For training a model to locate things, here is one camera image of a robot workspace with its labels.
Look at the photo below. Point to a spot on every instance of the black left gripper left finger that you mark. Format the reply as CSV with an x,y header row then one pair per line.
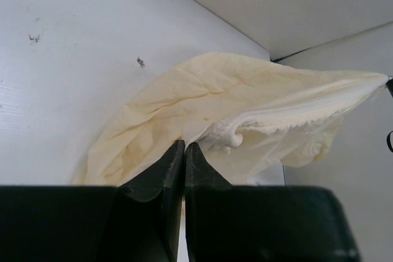
x,y
137,221

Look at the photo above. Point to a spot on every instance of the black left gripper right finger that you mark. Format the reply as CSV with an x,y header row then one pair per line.
x,y
226,222

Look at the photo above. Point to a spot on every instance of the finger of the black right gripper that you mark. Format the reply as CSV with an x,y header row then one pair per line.
x,y
389,86

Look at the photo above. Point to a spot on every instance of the cream yellow jacket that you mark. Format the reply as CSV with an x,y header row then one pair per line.
x,y
245,114

